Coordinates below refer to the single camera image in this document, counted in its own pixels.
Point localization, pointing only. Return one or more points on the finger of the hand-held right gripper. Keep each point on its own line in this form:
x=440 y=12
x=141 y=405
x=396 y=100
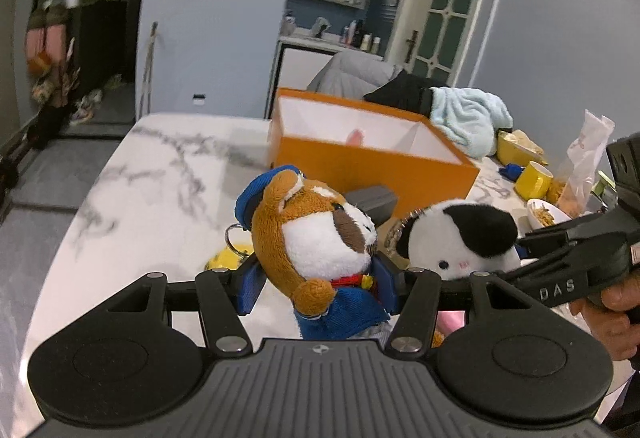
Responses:
x=560 y=260
x=555 y=233

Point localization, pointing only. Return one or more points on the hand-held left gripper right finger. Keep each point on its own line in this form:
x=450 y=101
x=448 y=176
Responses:
x=389 y=288

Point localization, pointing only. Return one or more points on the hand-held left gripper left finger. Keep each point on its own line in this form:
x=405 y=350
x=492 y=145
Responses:
x=250 y=288

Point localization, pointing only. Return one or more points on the calico cat plush blue outfit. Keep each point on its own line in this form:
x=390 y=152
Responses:
x=310 y=243

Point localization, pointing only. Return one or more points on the white plush with black hat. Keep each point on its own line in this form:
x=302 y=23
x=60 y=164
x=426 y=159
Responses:
x=450 y=243

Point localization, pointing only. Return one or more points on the orange cardboard box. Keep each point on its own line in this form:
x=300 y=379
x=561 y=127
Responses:
x=350 y=163

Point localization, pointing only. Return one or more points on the person's right hand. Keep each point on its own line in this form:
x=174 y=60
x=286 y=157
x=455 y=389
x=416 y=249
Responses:
x=620 y=300

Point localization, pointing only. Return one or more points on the white bowl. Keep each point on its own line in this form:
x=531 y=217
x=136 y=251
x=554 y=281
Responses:
x=537 y=223

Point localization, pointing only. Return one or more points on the shredded potato strips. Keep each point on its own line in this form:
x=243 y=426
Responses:
x=545 y=214

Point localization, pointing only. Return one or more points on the yellow mug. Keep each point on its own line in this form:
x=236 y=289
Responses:
x=532 y=180

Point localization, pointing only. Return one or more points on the blue small object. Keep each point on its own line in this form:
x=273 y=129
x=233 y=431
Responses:
x=510 y=171

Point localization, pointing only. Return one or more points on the clear plastic snack bag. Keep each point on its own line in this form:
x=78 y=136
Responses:
x=585 y=158

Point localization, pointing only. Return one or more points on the grey box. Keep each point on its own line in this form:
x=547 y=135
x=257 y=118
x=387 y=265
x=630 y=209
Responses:
x=372 y=200

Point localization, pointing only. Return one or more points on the yellow bowl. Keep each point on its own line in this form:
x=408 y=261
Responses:
x=510 y=148

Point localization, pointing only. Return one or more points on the light blue fleece blanket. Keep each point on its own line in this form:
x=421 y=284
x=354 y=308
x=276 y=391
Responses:
x=470 y=118

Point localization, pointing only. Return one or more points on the black jacket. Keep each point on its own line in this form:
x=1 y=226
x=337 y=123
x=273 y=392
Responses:
x=400 y=93

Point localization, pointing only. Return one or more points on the grey padded jacket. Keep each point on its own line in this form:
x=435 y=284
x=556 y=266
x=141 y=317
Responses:
x=350 y=73

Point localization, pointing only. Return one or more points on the white counter cabinet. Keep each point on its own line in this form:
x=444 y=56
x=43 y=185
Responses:
x=295 y=68

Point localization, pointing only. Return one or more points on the shoes on floor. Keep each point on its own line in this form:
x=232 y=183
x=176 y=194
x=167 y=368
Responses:
x=87 y=106

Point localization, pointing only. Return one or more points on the group of bottles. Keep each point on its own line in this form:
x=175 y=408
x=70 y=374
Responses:
x=357 y=36

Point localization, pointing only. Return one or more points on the black shoe cabinet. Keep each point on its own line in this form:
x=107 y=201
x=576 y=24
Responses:
x=105 y=38

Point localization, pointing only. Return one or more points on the wall power outlet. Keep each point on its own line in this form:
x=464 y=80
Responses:
x=199 y=99

